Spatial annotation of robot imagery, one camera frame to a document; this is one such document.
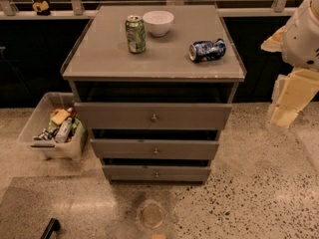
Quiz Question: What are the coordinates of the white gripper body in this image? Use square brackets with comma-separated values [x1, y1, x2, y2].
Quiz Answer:
[281, 0, 319, 69]

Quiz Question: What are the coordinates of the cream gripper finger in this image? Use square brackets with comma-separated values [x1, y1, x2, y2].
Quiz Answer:
[261, 27, 284, 53]
[269, 68, 319, 127]

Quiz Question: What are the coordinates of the grey bottom drawer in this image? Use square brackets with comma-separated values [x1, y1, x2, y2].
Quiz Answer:
[102, 165, 210, 182]

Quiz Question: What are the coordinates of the grey drawer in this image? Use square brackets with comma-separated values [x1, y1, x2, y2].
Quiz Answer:
[75, 103, 231, 130]
[102, 165, 210, 182]
[91, 139, 219, 160]

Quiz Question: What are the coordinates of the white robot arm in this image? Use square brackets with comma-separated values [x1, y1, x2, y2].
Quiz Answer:
[261, 0, 319, 128]

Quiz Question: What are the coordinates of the grey middle drawer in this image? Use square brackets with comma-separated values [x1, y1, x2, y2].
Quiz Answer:
[91, 139, 219, 160]

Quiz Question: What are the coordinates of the grey drawer cabinet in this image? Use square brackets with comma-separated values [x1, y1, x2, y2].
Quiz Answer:
[60, 4, 247, 185]

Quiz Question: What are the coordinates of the grey top drawer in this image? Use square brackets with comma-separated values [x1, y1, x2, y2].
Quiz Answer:
[75, 103, 231, 130]

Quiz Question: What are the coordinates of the blue crushed soda can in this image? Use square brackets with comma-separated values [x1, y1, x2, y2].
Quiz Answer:
[189, 38, 226, 63]

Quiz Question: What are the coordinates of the white ceramic bowl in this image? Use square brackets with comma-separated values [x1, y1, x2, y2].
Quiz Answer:
[143, 10, 174, 37]

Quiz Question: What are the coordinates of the green soda can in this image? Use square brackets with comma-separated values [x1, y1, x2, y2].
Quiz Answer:
[126, 15, 146, 54]

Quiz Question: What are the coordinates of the yellow sponge in bin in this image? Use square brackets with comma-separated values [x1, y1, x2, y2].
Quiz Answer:
[51, 109, 70, 125]

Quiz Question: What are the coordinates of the white plastic bottle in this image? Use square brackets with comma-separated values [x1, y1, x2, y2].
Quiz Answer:
[55, 118, 72, 143]

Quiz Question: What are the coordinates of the yellow black toy on ledge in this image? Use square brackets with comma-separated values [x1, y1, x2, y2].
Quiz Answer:
[32, 1, 51, 16]

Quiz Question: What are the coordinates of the clear plastic bin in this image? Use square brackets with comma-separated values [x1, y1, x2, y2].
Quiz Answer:
[18, 93, 87, 160]

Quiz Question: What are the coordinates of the black handle on floor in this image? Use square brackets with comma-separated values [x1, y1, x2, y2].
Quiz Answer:
[41, 218, 61, 239]

